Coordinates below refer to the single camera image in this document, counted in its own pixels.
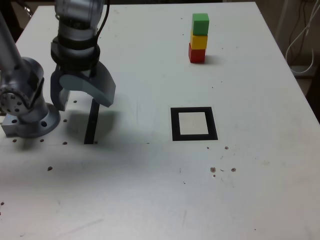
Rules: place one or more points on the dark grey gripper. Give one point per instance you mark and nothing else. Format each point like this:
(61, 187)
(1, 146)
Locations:
(75, 71)

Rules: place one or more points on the red cube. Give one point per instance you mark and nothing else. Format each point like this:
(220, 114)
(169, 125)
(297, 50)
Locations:
(197, 56)

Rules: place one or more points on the yellow cube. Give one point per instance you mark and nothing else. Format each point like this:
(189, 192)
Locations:
(198, 42)

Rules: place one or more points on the green cube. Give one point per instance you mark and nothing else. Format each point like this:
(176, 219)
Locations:
(200, 25)

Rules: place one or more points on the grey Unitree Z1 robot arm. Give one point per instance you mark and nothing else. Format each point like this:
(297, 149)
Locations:
(27, 75)

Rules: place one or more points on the black tape square outline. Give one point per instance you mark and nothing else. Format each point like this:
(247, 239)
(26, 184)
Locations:
(175, 125)

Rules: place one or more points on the black tape strip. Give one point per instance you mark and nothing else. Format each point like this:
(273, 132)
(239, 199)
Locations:
(90, 130)

